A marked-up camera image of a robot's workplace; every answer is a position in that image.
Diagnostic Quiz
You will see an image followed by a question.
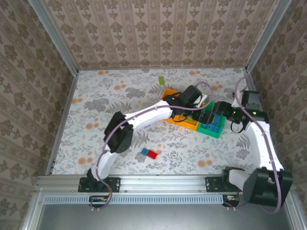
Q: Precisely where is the aluminium frame post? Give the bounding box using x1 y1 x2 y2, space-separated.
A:
28 0 79 75
245 0 293 72

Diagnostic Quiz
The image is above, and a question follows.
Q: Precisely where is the grey metal plate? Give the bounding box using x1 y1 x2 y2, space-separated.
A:
35 203 298 230

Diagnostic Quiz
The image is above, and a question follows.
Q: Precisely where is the black connector box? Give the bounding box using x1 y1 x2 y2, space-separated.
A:
222 194 243 207
89 195 109 208

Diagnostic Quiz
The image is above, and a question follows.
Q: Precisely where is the slotted grey cable duct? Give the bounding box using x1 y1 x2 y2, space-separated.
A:
44 194 227 205

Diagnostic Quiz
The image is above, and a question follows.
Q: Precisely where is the green plastic bin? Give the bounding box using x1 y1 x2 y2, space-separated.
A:
196 101 226 139

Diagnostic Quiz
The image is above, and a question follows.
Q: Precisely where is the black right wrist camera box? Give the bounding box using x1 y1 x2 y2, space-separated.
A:
241 90 261 111

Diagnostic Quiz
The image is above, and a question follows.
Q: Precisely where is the white floral tablecloth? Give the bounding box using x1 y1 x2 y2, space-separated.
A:
51 68 274 175

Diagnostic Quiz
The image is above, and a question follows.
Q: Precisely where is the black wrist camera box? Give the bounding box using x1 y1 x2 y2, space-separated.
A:
241 90 261 111
183 85 202 106

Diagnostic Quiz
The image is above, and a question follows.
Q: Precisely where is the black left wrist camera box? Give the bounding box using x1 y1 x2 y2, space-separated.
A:
183 85 202 106

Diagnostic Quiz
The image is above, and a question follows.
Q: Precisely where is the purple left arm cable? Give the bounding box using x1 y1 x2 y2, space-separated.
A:
90 81 213 213

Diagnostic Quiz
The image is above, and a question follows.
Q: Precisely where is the aluminium mounting rail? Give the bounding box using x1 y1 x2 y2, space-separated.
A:
35 174 245 193

